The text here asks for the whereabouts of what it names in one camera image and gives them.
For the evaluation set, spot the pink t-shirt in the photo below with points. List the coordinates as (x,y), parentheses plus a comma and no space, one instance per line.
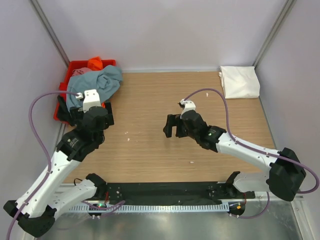
(80,71)

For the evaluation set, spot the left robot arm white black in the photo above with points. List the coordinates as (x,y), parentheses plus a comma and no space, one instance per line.
(37,210)

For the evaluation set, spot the orange t-shirt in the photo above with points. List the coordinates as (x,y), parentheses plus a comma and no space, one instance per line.
(95,63)

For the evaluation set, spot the folded white t-shirt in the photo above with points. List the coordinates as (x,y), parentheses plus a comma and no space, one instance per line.
(239,82)

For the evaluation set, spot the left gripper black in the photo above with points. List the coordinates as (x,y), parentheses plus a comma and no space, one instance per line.
(109,119)

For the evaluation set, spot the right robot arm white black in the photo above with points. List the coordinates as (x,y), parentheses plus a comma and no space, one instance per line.
(281,171)

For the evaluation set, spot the blue-grey t-shirt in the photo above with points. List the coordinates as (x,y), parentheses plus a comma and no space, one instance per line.
(106,82)

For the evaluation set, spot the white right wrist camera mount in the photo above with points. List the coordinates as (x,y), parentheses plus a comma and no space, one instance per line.
(187,105)

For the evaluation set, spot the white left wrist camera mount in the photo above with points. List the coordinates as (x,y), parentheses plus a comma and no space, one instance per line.
(90,98)

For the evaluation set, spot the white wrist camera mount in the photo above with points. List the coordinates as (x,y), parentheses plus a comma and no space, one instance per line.
(90,98)
(187,105)

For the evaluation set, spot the red plastic bin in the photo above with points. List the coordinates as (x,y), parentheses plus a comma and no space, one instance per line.
(74,65)

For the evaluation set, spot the grey slotted cable duct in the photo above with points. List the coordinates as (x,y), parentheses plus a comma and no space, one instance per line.
(102,208)

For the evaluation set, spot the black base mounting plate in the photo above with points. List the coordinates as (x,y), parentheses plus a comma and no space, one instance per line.
(171,193)

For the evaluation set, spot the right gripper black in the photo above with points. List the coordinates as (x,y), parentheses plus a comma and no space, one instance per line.
(172,120)

